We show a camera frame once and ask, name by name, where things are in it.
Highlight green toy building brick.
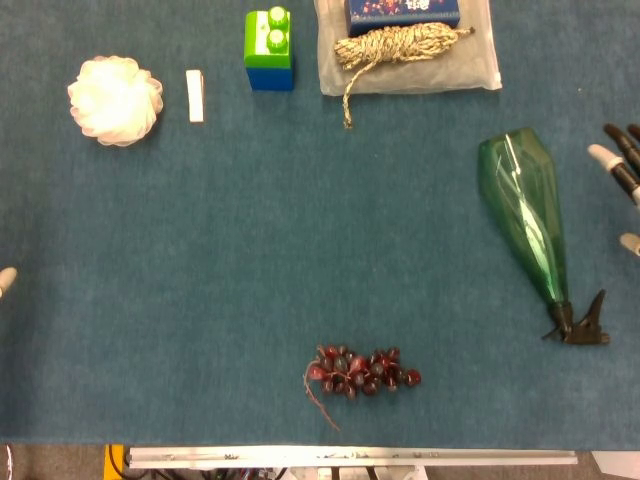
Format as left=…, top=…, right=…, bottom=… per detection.
left=243, top=5, right=294, bottom=70

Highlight blue toy building brick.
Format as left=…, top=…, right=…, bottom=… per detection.
left=245, top=52, right=295, bottom=93

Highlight red artificial grape bunch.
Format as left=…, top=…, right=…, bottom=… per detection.
left=303, top=344, right=422, bottom=432

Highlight small white rectangular block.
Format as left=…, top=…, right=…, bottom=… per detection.
left=185, top=69, right=206, bottom=124

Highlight aluminium profile rail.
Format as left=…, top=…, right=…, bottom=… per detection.
left=124, top=445, right=594, bottom=471

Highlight translucent white zip pouch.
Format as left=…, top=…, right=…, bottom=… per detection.
left=313, top=0, right=503, bottom=97

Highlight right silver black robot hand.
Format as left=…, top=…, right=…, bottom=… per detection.
left=587, top=122, right=640, bottom=258

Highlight blue printed cardboard box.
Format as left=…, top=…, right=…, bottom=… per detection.
left=346, top=0, right=462, bottom=38

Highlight green spray bottle black trigger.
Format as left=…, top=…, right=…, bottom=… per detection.
left=476, top=126, right=612, bottom=346

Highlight beige braided rope bundle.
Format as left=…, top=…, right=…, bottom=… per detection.
left=333, top=22, right=476, bottom=130

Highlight white mesh bath pouf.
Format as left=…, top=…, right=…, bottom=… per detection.
left=67, top=55, right=165, bottom=148

